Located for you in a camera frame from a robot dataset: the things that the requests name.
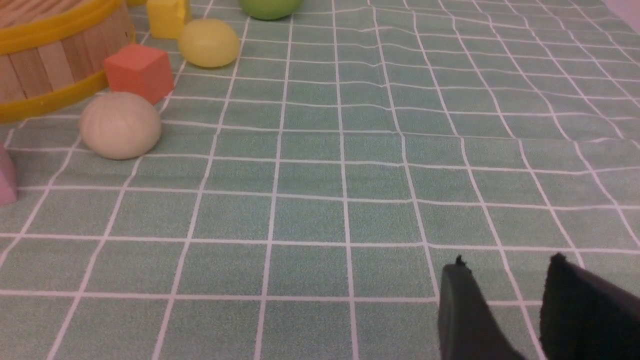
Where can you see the white bun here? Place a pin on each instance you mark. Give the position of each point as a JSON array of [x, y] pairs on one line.
[[120, 126]]

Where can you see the green checkered tablecloth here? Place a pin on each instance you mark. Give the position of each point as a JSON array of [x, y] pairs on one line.
[[302, 201]]

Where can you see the yellow foam cube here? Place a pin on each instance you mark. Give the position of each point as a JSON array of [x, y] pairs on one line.
[[167, 18]]

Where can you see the pale yellow bun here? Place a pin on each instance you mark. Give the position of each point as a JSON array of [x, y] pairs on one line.
[[209, 43]]

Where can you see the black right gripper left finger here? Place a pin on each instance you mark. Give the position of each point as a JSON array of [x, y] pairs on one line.
[[467, 329]]

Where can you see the pink foam block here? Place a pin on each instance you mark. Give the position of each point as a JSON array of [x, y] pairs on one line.
[[8, 179]]

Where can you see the green bun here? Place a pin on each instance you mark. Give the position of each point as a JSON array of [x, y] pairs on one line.
[[269, 10]]

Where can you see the orange foam cube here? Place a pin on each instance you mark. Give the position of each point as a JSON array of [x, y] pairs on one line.
[[141, 70]]

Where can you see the bamboo steamer tray yellow rim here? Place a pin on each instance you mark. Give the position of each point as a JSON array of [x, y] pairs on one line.
[[53, 52]]

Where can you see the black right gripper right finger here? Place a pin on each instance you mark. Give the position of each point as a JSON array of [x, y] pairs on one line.
[[585, 317]]

